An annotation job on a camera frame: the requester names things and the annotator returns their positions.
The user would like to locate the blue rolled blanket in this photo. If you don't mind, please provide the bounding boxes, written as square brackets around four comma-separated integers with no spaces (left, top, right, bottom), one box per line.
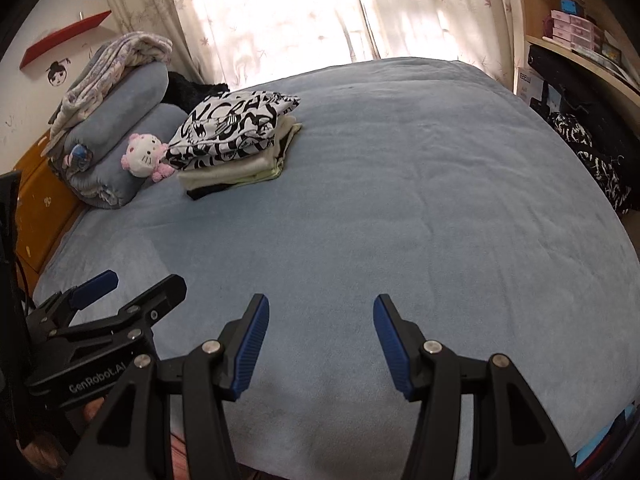
[62,104,188,209]
[65,62,169,161]

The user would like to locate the person's left hand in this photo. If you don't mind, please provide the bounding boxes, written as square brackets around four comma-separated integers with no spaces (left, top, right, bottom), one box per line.
[82,399,108,423]

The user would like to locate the white black-print hoodie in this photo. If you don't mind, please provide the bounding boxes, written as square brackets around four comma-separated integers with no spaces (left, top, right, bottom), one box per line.
[165,89,301,171]

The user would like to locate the pink white plush toy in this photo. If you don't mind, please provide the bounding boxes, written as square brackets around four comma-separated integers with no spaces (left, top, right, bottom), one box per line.
[120,132,177,182]

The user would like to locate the red wall shelf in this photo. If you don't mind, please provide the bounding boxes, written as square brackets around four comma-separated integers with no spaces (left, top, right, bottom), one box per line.
[20,10,113,69]

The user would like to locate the pink drawer boxes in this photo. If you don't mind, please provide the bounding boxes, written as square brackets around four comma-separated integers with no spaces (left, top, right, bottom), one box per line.
[550,9,605,54]

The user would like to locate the black cable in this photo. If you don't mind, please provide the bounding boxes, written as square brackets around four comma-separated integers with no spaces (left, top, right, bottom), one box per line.
[14,255,38,311]

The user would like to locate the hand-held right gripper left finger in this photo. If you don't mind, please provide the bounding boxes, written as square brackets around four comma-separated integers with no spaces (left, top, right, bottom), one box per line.
[62,293,271,480]

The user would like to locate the black white patterned cloth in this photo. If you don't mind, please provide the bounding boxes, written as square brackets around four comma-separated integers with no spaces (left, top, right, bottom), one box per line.
[547,112,633,216]

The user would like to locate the black folded garment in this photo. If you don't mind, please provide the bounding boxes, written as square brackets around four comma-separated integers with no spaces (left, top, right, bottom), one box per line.
[186,182,236,201]

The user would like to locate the cream folded sweater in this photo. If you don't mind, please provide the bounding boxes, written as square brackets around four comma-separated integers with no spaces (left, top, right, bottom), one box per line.
[177,115,303,192]

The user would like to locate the white cardboard box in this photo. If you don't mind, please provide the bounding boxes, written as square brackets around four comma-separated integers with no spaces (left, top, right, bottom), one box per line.
[515,66,547,102]

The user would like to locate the floral folded quilt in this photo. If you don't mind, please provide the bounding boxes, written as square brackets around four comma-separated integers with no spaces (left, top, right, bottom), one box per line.
[48,31,173,140]

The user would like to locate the black fuzzy cloth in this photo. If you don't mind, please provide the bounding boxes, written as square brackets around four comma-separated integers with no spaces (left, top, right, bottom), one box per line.
[162,71,231,116]

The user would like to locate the light green folded cloth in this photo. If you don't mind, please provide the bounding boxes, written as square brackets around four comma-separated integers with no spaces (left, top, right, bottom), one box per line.
[235,167,282,188]

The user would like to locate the light blue bed blanket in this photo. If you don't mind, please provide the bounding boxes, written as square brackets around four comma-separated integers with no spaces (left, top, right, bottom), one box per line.
[32,56,636,473]

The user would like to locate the wooden bookshelf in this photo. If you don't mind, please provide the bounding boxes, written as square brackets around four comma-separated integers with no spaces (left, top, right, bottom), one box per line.
[512,0,640,106]

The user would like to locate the small blue plush toy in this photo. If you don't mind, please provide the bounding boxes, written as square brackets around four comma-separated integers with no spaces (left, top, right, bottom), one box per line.
[62,142,96,170]

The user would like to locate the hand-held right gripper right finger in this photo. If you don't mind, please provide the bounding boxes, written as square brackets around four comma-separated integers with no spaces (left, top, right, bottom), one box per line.
[372,294,576,480]

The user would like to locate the white leaf-print curtain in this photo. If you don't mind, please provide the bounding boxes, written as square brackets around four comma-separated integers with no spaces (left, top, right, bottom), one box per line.
[347,0,521,93]
[97,0,381,91]

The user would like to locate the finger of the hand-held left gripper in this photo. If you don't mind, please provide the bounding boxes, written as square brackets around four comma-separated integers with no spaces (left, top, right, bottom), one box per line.
[47,274,188,348]
[30,269,119,331]

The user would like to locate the black bag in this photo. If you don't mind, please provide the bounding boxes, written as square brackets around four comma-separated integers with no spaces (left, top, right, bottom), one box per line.
[527,44,640,171]

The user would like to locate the face wall sticker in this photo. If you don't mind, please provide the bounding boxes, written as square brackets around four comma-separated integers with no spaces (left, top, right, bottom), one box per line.
[46,57,72,86]

